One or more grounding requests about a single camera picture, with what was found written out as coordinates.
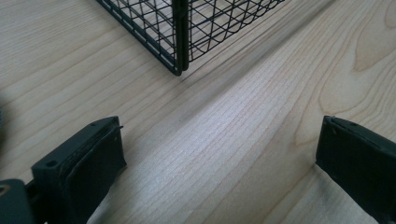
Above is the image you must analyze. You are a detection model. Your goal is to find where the black wire mesh basket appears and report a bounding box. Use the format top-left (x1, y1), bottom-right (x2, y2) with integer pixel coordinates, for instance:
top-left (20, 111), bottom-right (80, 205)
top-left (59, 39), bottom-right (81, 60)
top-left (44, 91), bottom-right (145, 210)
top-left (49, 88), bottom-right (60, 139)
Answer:
top-left (95, 0), bottom-right (286, 77)

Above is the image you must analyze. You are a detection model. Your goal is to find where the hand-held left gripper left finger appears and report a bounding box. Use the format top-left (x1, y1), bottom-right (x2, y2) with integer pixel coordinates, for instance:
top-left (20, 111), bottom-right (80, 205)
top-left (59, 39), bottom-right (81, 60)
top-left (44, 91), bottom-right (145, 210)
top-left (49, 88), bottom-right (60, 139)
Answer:
top-left (30, 116), bottom-right (128, 224)

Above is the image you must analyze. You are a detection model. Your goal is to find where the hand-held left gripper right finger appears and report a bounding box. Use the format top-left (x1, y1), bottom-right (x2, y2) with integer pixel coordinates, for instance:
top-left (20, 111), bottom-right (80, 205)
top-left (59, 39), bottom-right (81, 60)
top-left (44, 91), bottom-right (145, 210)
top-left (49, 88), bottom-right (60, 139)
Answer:
top-left (315, 115), bottom-right (396, 224)

